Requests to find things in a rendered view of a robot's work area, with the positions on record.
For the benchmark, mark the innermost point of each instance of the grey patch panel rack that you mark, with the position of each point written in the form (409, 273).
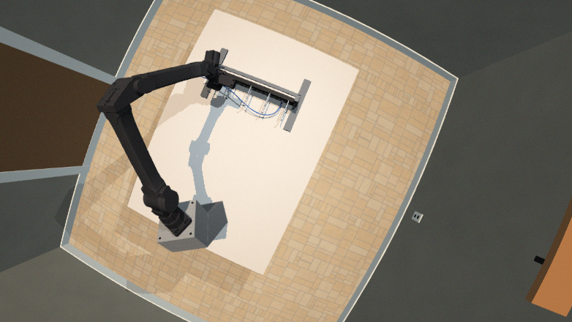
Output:
(264, 90)

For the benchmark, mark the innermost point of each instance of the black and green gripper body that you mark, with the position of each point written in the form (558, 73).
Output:
(210, 85)

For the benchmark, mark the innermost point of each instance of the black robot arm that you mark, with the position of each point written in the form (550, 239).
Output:
(115, 104)

